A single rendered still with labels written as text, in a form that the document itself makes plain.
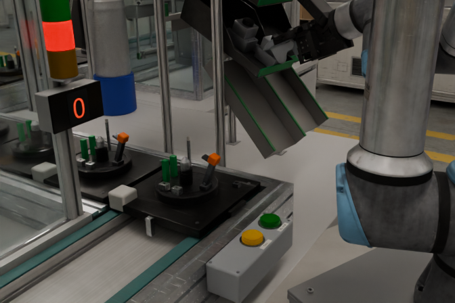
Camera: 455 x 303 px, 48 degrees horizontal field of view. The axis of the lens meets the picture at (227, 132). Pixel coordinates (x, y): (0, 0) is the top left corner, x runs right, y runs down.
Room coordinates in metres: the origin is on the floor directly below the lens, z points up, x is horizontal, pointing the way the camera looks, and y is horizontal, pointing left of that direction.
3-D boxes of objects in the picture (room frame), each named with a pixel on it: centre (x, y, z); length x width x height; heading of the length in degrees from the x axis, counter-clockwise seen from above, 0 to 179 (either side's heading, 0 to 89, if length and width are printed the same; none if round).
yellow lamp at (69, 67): (0.91, 0.30, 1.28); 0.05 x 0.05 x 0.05
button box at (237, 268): (0.82, -0.04, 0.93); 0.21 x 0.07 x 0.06; 147
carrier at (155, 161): (1.14, 0.31, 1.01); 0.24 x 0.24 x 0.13; 57
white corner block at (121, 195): (0.98, 0.23, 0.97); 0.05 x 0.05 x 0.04; 57
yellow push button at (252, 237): (0.82, -0.04, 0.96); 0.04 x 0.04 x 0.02
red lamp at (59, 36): (0.91, 0.30, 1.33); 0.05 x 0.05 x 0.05
